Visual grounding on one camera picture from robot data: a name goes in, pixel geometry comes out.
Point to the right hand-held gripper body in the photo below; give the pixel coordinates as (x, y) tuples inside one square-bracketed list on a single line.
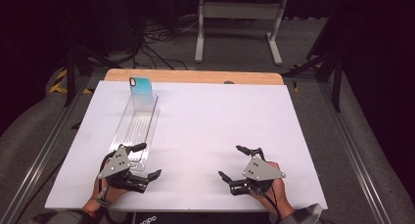
[(261, 170)]

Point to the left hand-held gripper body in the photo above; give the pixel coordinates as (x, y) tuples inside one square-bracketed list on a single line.
[(116, 163)]

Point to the clear plastic rack tray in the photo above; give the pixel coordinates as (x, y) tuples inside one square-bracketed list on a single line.
[(138, 126)]

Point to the iridescent phone case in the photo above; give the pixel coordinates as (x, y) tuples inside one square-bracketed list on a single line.
[(142, 90)]

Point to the person's right hand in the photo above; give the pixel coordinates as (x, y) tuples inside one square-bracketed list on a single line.
[(280, 193)]

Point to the person's left hand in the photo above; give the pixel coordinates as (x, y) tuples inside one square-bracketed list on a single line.
[(111, 194)]

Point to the white table board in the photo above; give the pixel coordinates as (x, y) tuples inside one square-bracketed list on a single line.
[(202, 126)]

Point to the black box with white print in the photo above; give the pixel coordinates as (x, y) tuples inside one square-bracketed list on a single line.
[(195, 218)]

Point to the wooden table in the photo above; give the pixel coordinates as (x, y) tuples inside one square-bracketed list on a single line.
[(202, 76)]

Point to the yellow black floor tape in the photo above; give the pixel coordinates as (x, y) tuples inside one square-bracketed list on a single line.
[(58, 83)]

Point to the black tripod stand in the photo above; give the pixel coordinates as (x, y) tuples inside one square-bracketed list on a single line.
[(70, 74), (337, 80)]

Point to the white metal stand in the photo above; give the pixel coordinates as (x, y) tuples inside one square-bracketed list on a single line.
[(239, 11)]

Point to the aluminium floor rail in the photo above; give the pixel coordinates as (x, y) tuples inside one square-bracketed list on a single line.
[(42, 152), (352, 145)]

